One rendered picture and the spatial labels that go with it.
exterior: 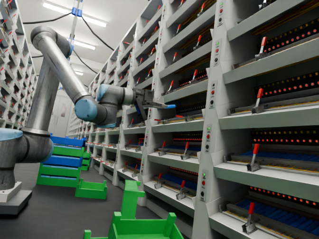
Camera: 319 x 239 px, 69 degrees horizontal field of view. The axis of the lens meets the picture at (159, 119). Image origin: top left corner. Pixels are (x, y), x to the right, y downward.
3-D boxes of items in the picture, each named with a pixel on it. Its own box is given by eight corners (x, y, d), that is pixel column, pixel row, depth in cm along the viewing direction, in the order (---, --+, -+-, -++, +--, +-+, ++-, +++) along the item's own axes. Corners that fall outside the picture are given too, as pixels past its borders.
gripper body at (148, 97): (155, 91, 124) (134, 87, 119) (154, 106, 123) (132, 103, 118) (150, 93, 131) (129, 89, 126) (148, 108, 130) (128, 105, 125)
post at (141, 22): (114, 185, 214) (140, 13, 237) (111, 184, 222) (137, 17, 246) (134, 187, 222) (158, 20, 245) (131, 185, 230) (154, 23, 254)
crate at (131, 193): (116, 244, 87) (137, 246, 88) (124, 189, 90) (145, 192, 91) (119, 220, 116) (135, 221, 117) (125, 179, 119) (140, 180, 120)
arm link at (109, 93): (95, 104, 118) (97, 85, 120) (119, 107, 123) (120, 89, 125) (98, 100, 110) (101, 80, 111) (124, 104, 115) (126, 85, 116)
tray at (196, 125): (206, 130, 103) (201, 109, 102) (152, 133, 157) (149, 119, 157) (239, 120, 111) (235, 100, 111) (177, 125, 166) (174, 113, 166)
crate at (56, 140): (44, 142, 179) (46, 132, 181) (48, 142, 199) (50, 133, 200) (84, 147, 188) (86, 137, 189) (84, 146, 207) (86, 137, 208)
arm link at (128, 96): (124, 103, 115) (118, 105, 124) (133, 105, 117) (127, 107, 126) (126, 86, 116) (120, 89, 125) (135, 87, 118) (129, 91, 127)
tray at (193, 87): (210, 88, 105) (203, 58, 105) (156, 105, 160) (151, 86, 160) (243, 82, 114) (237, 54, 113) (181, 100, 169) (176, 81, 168)
